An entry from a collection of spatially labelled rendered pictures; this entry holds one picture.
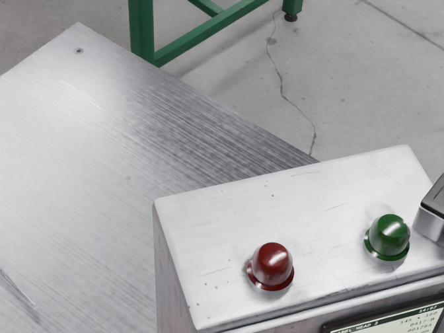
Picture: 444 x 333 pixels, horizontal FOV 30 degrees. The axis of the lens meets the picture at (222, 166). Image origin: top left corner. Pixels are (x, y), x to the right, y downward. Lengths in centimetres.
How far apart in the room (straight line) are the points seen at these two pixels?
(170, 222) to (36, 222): 83
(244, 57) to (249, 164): 144
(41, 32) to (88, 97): 144
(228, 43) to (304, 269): 238
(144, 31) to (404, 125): 87
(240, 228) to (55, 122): 97
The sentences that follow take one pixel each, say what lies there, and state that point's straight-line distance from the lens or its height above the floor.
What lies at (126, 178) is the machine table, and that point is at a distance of 134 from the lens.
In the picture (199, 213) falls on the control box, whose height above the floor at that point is 148.
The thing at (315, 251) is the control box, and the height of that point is 148.
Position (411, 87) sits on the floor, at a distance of 277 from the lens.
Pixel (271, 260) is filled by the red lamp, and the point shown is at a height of 150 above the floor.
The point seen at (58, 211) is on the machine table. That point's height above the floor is 83.
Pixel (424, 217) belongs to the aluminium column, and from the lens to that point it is 48.
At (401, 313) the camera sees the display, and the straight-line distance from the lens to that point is 49.
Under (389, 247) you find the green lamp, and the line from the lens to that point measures 47.
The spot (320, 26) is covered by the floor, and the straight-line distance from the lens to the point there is 293.
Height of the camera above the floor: 186
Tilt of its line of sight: 50 degrees down
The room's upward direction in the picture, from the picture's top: 4 degrees clockwise
